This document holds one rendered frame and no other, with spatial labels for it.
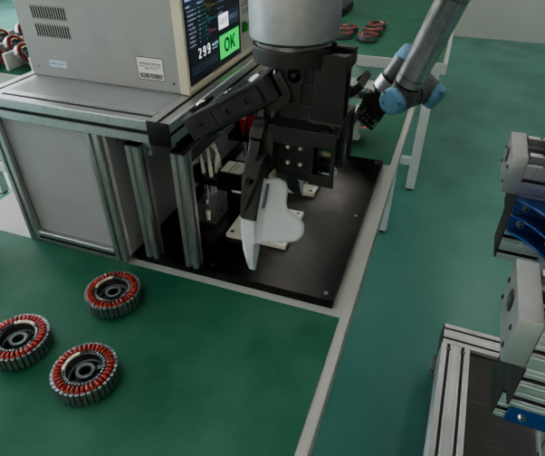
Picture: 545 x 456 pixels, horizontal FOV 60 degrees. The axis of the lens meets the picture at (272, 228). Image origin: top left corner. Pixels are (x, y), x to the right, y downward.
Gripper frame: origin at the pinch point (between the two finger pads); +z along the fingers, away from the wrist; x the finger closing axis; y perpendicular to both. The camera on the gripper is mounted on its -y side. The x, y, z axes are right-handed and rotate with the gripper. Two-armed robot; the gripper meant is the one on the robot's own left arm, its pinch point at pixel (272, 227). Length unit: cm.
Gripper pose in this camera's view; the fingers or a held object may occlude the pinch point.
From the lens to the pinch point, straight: 51.9
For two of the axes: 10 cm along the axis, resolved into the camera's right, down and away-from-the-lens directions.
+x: 3.7, -5.5, 7.5
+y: 9.3, 2.1, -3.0
